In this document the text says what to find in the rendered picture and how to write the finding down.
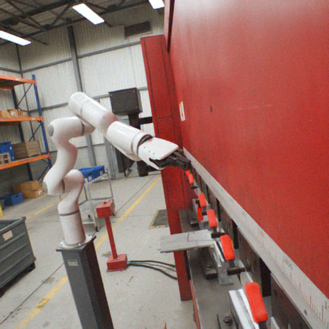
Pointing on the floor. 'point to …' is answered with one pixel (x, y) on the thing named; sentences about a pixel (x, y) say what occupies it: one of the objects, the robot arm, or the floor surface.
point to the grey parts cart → (84, 206)
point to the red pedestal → (117, 260)
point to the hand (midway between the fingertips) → (183, 163)
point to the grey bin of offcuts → (14, 250)
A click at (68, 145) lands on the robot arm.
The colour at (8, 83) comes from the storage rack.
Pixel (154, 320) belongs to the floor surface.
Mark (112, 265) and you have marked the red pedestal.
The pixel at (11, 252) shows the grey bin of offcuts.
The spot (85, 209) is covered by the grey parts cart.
